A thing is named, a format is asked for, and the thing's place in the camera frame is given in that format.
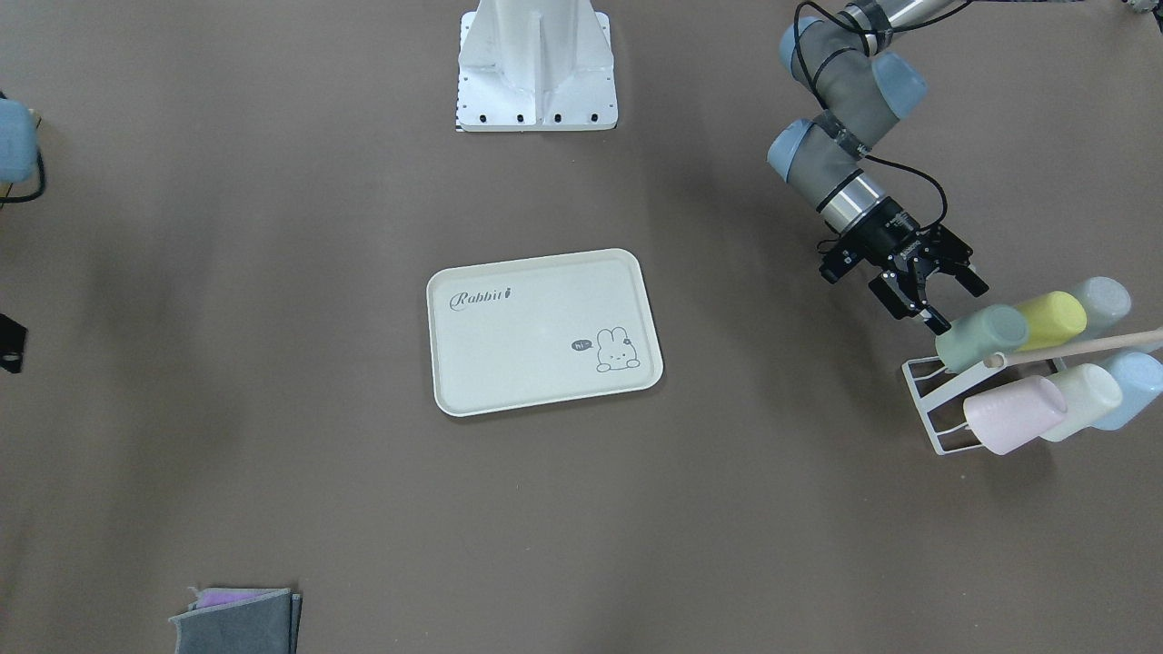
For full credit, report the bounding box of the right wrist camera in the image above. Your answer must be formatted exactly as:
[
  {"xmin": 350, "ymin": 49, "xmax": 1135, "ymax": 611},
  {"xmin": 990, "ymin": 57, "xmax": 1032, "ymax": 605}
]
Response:
[{"xmin": 0, "ymin": 314, "xmax": 28, "ymax": 375}]

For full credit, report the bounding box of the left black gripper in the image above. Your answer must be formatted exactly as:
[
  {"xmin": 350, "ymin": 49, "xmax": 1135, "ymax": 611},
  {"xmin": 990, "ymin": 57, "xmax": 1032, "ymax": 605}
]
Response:
[{"xmin": 839, "ymin": 202, "xmax": 989, "ymax": 335}]

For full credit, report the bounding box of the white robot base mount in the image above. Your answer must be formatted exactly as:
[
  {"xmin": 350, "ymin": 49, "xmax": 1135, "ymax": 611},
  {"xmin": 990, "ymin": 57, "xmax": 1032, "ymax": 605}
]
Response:
[{"xmin": 454, "ymin": 1, "xmax": 619, "ymax": 133}]

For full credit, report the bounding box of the grey-blue cup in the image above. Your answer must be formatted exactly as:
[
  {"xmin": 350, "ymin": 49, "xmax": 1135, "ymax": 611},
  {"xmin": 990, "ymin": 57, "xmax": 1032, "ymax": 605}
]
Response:
[{"xmin": 1066, "ymin": 276, "xmax": 1133, "ymax": 341}]

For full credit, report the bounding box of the grey folded cloth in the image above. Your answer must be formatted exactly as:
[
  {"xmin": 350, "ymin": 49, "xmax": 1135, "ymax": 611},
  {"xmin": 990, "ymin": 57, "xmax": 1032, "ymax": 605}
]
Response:
[{"xmin": 169, "ymin": 588, "xmax": 302, "ymax": 653}]

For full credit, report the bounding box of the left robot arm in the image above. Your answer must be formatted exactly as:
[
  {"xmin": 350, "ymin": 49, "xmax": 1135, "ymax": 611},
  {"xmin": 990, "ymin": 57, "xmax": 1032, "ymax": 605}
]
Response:
[{"xmin": 768, "ymin": 1, "xmax": 989, "ymax": 334}]

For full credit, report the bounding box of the green cup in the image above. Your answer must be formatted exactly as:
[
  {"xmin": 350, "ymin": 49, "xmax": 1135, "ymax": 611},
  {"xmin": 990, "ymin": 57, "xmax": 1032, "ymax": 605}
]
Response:
[{"xmin": 935, "ymin": 303, "xmax": 1030, "ymax": 375}]

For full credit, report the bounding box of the white wire cup rack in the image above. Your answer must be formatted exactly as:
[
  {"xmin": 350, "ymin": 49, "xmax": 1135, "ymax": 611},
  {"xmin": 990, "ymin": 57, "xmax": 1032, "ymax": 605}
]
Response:
[{"xmin": 901, "ymin": 327, "xmax": 1162, "ymax": 456}]

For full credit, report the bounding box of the purple cloth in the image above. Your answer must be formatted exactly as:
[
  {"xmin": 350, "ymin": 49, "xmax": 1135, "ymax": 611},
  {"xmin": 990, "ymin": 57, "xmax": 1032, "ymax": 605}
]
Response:
[{"xmin": 188, "ymin": 588, "xmax": 274, "ymax": 611}]

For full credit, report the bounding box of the light blue cup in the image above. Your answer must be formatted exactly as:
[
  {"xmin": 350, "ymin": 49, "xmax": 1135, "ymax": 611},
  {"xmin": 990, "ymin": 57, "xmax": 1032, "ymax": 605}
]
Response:
[{"xmin": 1093, "ymin": 351, "xmax": 1162, "ymax": 431}]

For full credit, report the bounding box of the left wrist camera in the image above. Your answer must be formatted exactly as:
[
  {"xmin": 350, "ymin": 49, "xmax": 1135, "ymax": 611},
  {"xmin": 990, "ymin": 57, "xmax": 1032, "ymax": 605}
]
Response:
[{"xmin": 819, "ymin": 239, "xmax": 869, "ymax": 284}]

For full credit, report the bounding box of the cream white cup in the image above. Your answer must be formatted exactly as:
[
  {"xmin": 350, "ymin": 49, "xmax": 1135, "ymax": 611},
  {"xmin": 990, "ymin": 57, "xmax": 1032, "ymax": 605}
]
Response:
[{"xmin": 1041, "ymin": 363, "xmax": 1123, "ymax": 442}]

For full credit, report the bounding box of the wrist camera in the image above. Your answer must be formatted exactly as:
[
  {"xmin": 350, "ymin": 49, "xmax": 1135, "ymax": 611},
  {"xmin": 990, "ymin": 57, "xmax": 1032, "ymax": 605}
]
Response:
[
  {"xmin": 819, "ymin": 239, "xmax": 869, "ymax": 284},
  {"xmin": 0, "ymin": 314, "xmax": 28, "ymax": 375}
]

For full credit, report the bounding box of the cream rabbit tray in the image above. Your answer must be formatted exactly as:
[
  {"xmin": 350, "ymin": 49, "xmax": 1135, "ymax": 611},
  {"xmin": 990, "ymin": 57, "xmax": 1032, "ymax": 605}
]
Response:
[{"xmin": 424, "ymin": 248, "xmax": 664, "ymax": 418}]

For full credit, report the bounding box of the yellow cup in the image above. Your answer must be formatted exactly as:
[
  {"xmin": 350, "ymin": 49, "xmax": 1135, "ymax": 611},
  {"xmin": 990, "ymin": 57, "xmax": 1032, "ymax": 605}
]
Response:
[{"xmin": 1014, "ymin": 291, "xmax": 1089, "ymax": 351}]

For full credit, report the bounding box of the pink cup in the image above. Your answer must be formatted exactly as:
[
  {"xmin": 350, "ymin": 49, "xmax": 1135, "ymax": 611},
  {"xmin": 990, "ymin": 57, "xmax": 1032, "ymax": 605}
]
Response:
[{"xmin": 962, "ymin": 376, "xmax": 1066, "ymax": 455}]

